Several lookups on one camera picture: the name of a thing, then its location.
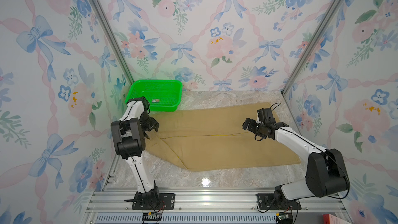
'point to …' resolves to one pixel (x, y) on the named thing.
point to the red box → (329, 219)
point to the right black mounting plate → (266, 202)
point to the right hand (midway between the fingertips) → (250, 126)
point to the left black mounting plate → (166, 202)
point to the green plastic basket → (161, 95)
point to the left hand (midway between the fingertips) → (156, 131)
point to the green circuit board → (284, 218)
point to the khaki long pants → (213, 138)
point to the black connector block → (145, 217)
